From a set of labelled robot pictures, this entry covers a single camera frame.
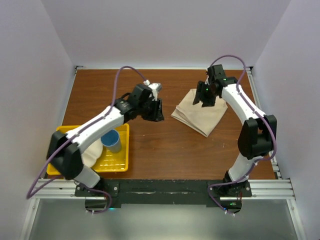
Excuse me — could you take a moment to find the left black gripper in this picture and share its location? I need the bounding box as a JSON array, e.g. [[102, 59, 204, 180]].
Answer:
[[138, 96, 164, 122]]

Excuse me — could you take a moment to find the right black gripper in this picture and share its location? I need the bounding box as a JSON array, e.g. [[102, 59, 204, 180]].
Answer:
[[192, 81, 218, 108]]

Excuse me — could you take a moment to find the beige cloth napkin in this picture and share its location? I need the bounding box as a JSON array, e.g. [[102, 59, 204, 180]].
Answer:
[[171, 88, 228, 138]]

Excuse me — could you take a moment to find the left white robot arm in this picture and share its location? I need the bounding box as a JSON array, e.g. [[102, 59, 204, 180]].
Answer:
[[47, 83, 164, 196]]

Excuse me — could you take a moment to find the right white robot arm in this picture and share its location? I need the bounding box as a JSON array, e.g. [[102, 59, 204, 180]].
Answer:
[[193, 64, 277, 197]]

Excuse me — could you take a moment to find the blue plastic cup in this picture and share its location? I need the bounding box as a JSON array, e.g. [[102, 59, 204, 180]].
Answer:
[[100, 129, 122, 153]]

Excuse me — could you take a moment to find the white divided plate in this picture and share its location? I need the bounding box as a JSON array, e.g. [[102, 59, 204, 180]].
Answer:
[[81, 139, 103, 168]]

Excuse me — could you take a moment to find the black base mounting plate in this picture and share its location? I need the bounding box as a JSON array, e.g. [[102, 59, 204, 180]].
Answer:
[[74, 179, 252, 214]]

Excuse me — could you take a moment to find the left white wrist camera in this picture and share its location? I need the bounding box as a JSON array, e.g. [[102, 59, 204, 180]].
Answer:
[[143, 79, 162, 101]]

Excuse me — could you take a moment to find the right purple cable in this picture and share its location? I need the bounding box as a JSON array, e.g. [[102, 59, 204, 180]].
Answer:
[[207, 54, 278, 216]]

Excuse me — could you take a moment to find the purple cable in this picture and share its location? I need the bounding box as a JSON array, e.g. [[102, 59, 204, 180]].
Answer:
[[207, 54, 278, 216], [26, 65, 151, 215]]

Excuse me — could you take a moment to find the aluminium table frame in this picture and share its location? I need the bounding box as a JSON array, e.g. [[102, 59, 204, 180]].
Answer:
[[32, 66, 307, 240]]

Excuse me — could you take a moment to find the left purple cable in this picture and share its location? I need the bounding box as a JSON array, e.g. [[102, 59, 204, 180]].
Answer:
[[26, 65, 151, 215]]

